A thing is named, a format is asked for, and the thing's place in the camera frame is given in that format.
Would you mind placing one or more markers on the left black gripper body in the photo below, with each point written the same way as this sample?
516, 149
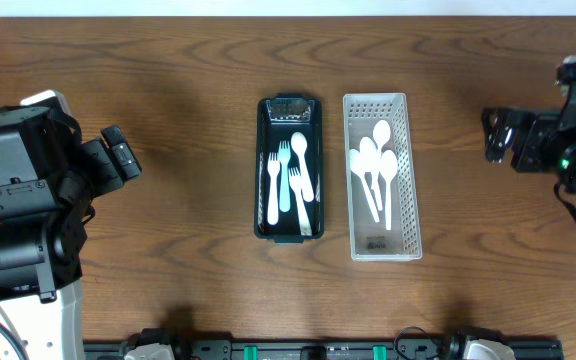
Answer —
119, 153

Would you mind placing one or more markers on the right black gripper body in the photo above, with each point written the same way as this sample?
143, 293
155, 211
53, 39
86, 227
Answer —
547, 127

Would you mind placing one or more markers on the white plastic spoon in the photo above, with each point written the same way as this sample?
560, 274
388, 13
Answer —
381, 134
388, 170
368, 151
360, 165
299, 146

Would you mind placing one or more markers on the white plastic fork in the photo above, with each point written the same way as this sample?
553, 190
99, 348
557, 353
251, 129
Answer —
273, 168
284, 155
295, 182

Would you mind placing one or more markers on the clear perforated plastic basket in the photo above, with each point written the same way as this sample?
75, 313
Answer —
370, 241

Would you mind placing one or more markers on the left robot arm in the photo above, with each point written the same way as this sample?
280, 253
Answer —
49, 178

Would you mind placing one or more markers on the black plastic basket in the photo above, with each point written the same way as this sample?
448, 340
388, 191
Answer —
278, 118

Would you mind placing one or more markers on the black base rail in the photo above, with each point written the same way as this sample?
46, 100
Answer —
410, 343

